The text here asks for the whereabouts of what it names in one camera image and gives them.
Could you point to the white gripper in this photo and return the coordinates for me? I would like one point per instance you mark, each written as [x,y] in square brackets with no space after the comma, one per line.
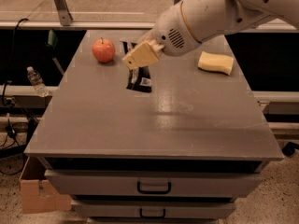
[170,28]

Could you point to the black rxbar chocolate wrapper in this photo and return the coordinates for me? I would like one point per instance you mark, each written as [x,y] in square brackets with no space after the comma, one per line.
[139,80]

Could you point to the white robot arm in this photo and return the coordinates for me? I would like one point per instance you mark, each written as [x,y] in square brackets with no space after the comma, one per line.
[190,23]

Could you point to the red apple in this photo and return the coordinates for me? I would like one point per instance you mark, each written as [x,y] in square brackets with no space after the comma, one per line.
[103,50]

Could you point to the yellow sponge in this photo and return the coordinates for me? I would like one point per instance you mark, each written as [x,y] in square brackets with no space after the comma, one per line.
[216,63]

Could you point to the grey drawer cabinet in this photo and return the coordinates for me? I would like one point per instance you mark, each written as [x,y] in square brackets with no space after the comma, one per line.
[191,122]

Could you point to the clear plastic water bottle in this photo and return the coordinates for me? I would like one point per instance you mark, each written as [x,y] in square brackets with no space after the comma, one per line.
[37,82]

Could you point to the upper grey drawer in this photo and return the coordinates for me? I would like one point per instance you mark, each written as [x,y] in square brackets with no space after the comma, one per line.
[170,184]

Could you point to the grey drawer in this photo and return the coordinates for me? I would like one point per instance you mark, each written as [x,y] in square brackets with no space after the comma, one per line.
[152,209]
[170,184]

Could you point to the lower grey drawer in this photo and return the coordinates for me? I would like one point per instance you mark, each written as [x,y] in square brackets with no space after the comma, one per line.
[152,209]

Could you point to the brown cardboard box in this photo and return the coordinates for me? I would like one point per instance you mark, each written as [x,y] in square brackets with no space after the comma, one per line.
[37,194]

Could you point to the green handled tool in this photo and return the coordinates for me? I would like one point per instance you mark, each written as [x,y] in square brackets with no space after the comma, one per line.
[51,46]

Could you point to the left metal bracket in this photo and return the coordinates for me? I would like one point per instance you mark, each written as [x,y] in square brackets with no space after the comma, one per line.
[64,14]

